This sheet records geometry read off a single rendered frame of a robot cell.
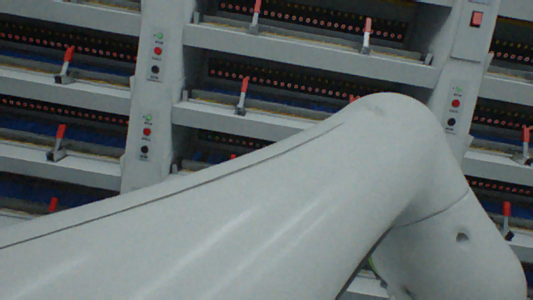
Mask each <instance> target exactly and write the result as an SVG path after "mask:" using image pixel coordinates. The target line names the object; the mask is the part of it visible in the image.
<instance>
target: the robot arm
mask: <svg viewBox="0 0 533 300"><path fill-rule="evenodd" d="M365 264H366V265H367V266H368V267H369V268H371V270H372V271H373V272H374V273H375V274H376V275H377V276H378V277H379V278H380V279H381V281H380V288H387V286H389V287H390V289H391V291H392V293H393V294H394V296H395V298H396V300H526V275H525V273H524V270H523V267H522V266H521V263H520V261H519V259H518V257H517V256H516V255H515V254H514V253H513V251H512V250H511V248H510V247H509V245H508V244H507V242H506V240H505V239H504V238H503V237H502V236H501V234H500V232H499V231H498V230H497V228H496V226H495V225H494V223H493V222H492V221H491V220H490V219H489V218H488V217H487V215H486V213H485V210H484V209H483V207H482V206H481V204H480V203H479V201H478V199H477V198H476V196H475V194H474V193H473V192H472V190H471V188H470V186H469V184H468V182H467V181H466V179H465V177H464V175H463V173H462V171H461V169H460V167H459V165H458V163H457V161H456V158H455V156H454V154H453V152H452V150H451V147H450V144H449V142H448V139H447V137H446V134H445V131H444V129H443V127H442V126H441V123H440V121H439V120H438V118H437V117H436V115H435V114H434V113H433V112H432V111H430V110H429V109H428V108H427V107H426V106H424V105H423V104H422V103H420V102H418V101H417V100H415V99H414V98H412V97H407V96H405V95H402V94H398V93H391V92H382V93H375V94H372V95H368V96H365V97H361V98H359V99H357V100H356V101H354V102H352V103H350V104H349V105H348V106H347V107H345V108H344V109H342V110H341V111H339V112H337V113H335V114H333V115H332V116H330V117H329V118H327V119H325V120H324V121H322V122H319V123H318V124H315V125H313V126H311V127H309V128H308V129H306V130H304V131H302V132H299V133H297V134H295V135H293V136H291V137H288V138H286V139H284V140H281V141H280V142H276V143H274V144H272V145H271V146H269V147H265V148H260V149H258V150H256V151H254V152H250V153H247V154H245V155H242V156H240V157H237V158H234V159H232V160H229V161H227V162H223V163H220V164H217V165H215V166H212V167H208V168H205V169H203V170H201V171H198V172H194V173H191V174H188V175H186V176H182V177H178V178H175V179H172V180H170V181H167V182H163V183H160V184H154V185H151V186H148V187H144V188H140V189H138V190H135V191H132V192H127V193H124V194H121V195H118V196H116V197H110V198H107V199H104V200H102V201H98V202H93V203H90V204H87V205H84V206H81V207H75V208H72V209H69V210H67V211H63V212H58V213H54V214H51V215H48V216H41V217H36V218H33V219H30V220H27V221H24V222H18V223H14V224H11V225H7V226H5V227H0V300H341V298H342V297H343V295H344V294H345V291H346V290H347V289H348V288H349V286H350V285H351V283H352V282H353V280H354V279H355V277H356V275H357V274H358V273H359V272H360V271H361V269H362V267H363V266H364V265H365Z"/></svg>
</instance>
